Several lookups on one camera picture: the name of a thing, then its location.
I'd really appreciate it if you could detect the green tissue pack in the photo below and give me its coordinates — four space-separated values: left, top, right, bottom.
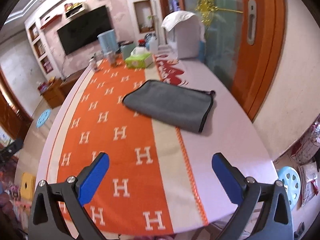
125 47 153 69

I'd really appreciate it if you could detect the black wall television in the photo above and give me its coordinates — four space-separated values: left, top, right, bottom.
57 5 113 55

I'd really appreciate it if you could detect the orange H-pattern blanket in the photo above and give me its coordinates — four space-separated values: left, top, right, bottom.
47 59 208 235

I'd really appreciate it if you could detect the wooden TV cabinet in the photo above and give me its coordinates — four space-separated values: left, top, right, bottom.
41 69 84 109

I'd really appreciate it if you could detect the white plastic squeeze bottle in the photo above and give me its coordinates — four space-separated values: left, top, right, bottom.
149 36 158 54

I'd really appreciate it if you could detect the light blue plastic stool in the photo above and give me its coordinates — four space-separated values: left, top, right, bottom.
277 166 301 210

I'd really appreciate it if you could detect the blue water dispenser bottle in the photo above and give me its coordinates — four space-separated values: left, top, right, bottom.
98 29 119 53

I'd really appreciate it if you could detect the purple and grey towel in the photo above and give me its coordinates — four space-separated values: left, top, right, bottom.
122 80 215 133

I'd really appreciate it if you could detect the orange wooden sliding door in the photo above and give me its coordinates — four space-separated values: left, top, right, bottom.
231 0 286 120

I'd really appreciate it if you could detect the yellow plastic stool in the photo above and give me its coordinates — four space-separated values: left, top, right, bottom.
20 172 36 201

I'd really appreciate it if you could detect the white appliance with cloth cover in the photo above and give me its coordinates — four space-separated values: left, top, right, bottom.
161 10 206 59

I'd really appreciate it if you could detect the glass jar with brown liquid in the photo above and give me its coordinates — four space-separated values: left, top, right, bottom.
105 51 119 67

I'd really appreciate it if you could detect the white wall shelf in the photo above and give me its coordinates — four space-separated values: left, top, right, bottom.
65 2 87 19

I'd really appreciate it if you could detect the gold hanging ornament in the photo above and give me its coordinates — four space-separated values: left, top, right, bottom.
195 0 243 27

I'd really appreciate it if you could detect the white cartoon-print tablecloth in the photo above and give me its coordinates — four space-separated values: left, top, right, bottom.
35 45 279 240

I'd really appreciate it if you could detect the silver door handle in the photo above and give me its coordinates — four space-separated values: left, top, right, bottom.
247 0 257 46

